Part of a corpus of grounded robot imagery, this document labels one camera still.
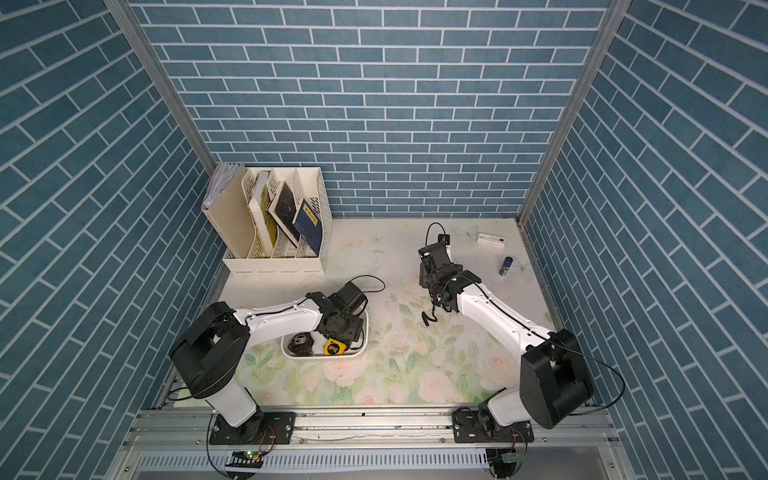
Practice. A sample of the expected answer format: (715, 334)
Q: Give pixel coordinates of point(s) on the yellow black tape measure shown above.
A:
(334, 347)

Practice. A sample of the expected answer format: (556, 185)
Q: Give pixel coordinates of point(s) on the aluminium corner post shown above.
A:
(141, 45)
(594, 59)

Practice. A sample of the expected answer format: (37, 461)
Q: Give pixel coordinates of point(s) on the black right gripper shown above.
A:
(424, 280)

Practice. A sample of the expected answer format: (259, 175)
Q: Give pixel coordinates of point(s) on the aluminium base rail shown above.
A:
(584, 446)

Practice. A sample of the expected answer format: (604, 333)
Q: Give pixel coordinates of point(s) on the aluminium corner post right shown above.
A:
(594, 59)

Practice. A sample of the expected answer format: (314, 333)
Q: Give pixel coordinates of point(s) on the black 5M tape measure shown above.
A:
(299, 344)

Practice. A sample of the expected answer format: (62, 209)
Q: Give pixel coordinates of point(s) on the white plastic storage box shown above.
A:
(318, 347)

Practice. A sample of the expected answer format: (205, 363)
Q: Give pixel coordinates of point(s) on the blue glue stick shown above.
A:
(506, 265)

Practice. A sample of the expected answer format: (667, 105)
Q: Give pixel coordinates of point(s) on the stack of papers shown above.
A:
(222, 176)

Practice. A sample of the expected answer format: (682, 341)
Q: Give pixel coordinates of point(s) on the white perforated cable duct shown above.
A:
(300, 461)

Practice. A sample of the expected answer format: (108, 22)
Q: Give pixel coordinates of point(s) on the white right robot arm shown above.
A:
(554, 379)

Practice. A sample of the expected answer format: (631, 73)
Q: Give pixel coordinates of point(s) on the white yellow book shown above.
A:
(265, 227)

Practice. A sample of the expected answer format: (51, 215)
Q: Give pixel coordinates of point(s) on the cream desktop file organizer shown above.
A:
(231, 218)

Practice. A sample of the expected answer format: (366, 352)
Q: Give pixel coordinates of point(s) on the green circuit board right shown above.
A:
(512, 457)

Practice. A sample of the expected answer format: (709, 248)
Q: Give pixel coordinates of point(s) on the dark blue book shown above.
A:
(308, 225)

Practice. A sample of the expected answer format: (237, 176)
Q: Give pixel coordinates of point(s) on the white rectangular plastic case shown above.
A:
(491, 240)

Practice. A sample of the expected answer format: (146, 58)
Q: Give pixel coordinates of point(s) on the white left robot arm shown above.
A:
(207, 354)

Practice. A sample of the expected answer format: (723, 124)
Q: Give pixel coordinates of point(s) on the black cover book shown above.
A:
(283, 210)

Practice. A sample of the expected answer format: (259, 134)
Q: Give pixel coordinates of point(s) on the aluminium corner post left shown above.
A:
(141, 45)

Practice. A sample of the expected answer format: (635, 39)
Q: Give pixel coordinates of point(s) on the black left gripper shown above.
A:
(353, 333)

